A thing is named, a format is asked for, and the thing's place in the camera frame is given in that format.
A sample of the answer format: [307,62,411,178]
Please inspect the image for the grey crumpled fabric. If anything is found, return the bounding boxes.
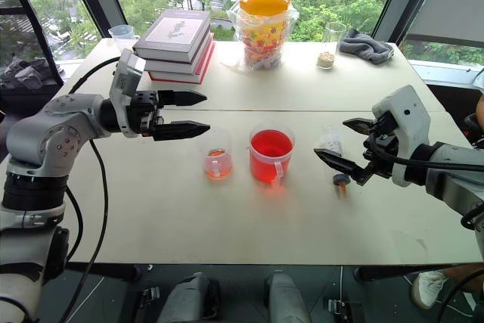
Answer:
[1,57,53,92]

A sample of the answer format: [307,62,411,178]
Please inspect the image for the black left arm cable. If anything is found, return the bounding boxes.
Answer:
[59,56,123,323]

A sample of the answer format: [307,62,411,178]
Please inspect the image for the red-edged book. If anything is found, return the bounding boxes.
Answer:
[147,41,217,85]

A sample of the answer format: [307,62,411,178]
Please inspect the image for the candy jar with orange lid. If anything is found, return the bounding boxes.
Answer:
[225,0,300,73]

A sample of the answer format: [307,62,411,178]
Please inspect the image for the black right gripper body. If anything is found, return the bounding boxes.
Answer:
[362,110,401,180]

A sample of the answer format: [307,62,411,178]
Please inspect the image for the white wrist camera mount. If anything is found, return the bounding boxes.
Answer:
[108,48,147,138]
[371,85,433,188]

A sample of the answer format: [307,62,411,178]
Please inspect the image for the dark book with white pages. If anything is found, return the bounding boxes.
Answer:
[142,33,215,75]

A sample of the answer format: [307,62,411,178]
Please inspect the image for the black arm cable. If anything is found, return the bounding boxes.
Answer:
[59,56,123,323]
[364,132,484,171]

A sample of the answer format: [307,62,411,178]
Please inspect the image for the empty clear measuring cup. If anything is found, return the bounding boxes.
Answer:
[107,24,140,52]

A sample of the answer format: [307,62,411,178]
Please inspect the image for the grey rounded shape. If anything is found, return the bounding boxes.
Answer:
[156,272,223,323]
[263,271,314,323]

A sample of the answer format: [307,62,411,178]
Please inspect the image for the black metal frame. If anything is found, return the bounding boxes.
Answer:
[0,0,65,90]

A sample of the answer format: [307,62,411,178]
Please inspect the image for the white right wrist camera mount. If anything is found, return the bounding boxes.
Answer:
[371,85,433,188]

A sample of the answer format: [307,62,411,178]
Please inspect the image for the white sneaker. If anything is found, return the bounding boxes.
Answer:
[411,269,450,311]

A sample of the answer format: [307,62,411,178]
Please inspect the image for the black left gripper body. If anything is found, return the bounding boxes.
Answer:
[126,89,166,138]

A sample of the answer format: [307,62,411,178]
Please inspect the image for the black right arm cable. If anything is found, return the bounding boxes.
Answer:
[364,132,484,171]

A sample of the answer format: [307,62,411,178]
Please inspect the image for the clear plastic syringe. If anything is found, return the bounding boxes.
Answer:
[315,125,352,200]

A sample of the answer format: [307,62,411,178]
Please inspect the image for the grey hardcover book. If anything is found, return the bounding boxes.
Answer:
[132,8,213,64]

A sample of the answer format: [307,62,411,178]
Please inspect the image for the grey cloth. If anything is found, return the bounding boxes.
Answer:
[337,33,396,66]

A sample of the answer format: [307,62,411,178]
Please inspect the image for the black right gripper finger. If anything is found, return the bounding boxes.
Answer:
[342,117,376,136]
[314,148,374,186]

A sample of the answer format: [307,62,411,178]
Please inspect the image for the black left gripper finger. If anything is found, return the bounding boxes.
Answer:
[152,120,212,142]
[157,89,208,109]

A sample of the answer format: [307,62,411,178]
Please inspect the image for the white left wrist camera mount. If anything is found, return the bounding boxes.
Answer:
[108,48,147,138]

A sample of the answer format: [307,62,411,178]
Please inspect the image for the small beaker with orange liquid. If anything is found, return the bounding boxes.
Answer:
[201,127,234,182]

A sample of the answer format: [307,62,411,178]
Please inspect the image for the tall glass with grains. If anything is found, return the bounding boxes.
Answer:
[316,20,348,71]

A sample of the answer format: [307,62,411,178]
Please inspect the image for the measuring cup with red liquid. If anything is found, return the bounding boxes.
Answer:
[248,123,296,188]

